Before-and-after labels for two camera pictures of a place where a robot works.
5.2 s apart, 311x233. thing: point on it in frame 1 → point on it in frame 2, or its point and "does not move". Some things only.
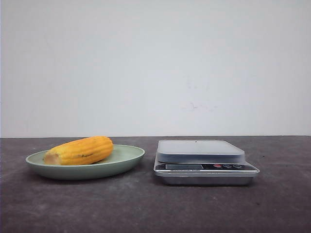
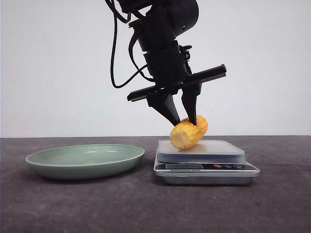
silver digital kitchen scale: x=202 y=162 does not move
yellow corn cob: x=86 y=151 → x=184 y=135
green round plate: x=121 y=157 does not move
